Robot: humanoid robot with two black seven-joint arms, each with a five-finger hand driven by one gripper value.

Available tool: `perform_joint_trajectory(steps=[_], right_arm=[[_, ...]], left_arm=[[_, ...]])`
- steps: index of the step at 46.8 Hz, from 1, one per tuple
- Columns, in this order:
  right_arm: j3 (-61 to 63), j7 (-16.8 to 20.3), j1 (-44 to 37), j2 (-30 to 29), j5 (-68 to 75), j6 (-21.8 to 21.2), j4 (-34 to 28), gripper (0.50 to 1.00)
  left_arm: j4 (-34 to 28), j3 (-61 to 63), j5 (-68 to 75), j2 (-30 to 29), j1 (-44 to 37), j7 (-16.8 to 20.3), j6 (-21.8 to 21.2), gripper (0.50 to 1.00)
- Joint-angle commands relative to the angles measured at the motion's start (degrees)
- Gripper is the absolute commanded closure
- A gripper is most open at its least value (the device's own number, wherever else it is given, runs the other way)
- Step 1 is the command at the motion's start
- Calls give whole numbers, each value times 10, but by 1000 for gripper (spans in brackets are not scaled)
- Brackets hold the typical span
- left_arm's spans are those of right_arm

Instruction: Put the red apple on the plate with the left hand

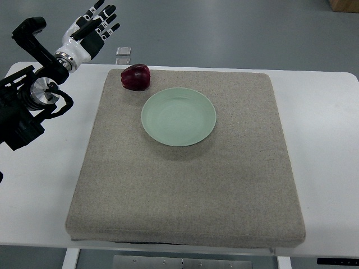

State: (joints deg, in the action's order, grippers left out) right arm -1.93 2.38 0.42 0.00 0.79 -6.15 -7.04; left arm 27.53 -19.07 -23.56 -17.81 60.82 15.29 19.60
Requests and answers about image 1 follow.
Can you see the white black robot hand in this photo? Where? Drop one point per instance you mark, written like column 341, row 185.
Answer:
column 86, row 36

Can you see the dark red apple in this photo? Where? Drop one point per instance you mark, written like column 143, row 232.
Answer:
column 136, row 77

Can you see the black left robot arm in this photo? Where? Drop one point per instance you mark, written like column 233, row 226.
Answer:
column 30, row 96

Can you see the light green round plate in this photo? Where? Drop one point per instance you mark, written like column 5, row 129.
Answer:
column 178, row 117

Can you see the silver floor outlet cover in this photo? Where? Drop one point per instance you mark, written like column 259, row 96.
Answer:
column 123, row 55

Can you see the beige fabric cushion mat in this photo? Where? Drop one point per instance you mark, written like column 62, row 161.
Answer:
column 233, row 189

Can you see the white left table leg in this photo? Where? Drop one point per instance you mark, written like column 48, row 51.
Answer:
column 71, row 258

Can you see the white table leg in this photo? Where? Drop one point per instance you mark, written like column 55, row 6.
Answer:
column 71, row 258
column 284, row 262

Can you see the brown cardboard box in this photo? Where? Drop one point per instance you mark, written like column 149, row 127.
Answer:
column 350, row 6

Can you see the white right table leg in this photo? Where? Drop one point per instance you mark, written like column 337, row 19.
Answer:
column 284, row 262

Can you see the black desk control panel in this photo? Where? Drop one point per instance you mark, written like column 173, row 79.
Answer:
column 338, row 261

